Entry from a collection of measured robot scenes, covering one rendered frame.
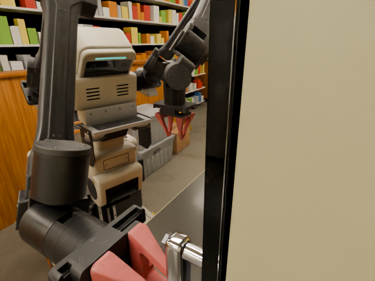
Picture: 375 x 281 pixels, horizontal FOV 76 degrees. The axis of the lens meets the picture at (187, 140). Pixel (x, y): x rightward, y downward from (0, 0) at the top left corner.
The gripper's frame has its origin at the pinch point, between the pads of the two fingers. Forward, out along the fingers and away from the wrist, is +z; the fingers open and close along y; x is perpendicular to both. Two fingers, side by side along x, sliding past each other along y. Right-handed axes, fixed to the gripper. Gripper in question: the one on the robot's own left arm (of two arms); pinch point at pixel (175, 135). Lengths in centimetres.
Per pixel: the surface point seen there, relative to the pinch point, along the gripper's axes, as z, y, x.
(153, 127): 59, -116, 127
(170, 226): 15.3, 9.5, -16.6
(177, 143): 97, -122, 179
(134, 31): -35, -214, 216
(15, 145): 49, -161, 20
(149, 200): 111, -88, 83
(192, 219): 15.4, 12.8, -11.9
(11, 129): 36, -161, 21
